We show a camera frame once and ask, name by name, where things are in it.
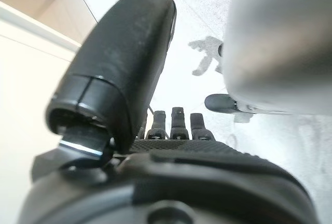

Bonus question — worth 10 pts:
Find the silver left robot leg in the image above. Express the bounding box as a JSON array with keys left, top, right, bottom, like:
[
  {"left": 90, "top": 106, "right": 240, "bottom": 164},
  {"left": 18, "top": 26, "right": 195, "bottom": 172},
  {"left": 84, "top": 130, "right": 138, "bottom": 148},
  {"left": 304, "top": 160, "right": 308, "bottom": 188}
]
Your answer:
[{"left": 222, "top": 0, "right": 332, "bottom": 123}]

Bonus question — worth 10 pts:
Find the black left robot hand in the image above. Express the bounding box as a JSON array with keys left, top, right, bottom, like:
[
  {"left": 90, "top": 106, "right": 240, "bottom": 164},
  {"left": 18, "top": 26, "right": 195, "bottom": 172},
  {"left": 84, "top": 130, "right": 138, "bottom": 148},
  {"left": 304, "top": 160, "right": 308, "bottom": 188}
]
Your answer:
[{"left": 15, "top": 0, "right": 316, "bottom": 224}]

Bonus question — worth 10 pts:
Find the white kitchen counter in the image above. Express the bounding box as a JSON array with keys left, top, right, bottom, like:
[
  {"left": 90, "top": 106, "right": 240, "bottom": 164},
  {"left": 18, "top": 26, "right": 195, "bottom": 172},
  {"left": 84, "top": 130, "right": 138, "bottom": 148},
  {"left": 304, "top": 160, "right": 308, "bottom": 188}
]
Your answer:
[{"left": 0, "top": 1, "right": 82, "bottom": 162}]

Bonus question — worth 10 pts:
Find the black left robot foot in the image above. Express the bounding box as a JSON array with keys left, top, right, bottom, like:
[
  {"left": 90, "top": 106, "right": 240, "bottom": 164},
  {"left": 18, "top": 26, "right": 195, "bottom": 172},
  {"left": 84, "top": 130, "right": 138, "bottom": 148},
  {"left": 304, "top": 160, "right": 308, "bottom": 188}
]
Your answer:
[{"left": 204, "top": 93, "right": 238, "bottom": 112}]

